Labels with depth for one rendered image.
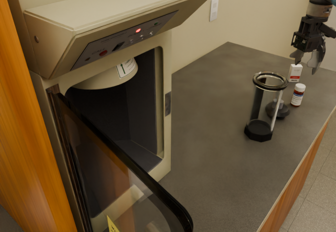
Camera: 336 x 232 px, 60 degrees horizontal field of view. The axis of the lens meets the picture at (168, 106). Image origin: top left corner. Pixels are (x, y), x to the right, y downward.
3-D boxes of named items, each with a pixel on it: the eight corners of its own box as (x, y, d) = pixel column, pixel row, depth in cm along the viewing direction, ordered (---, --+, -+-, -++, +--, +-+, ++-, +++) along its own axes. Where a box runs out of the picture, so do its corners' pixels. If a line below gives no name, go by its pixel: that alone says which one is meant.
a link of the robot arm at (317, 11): (320, -2, 101) (340, 4, 95) (316, 11, 104) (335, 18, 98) (303, 0, 99) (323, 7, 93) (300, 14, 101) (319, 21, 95)
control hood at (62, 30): (38, 76, 44) (19, 10, 39) (172, 22, 65) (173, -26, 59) (85, 103, 38) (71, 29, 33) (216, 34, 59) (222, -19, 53)
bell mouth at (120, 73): (42, 72, 65) (36, 49, 62) (103, 47, 77) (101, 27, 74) (92, 99, 56) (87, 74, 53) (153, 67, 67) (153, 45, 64)
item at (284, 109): (266, 105, 121) (269, 92, 117) (289, 111, 118) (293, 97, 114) (262, 118, 114) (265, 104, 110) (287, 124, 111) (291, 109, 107)
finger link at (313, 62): (302, 77, 107) (302, 51, 105) (314, 73, 109) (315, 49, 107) (309, 78, 104) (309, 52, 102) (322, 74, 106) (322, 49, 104)
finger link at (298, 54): (282, 62, 115) (293, 44, 108) (293, 59, 117) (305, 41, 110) (286, 67, 113) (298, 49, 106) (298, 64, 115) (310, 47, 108)
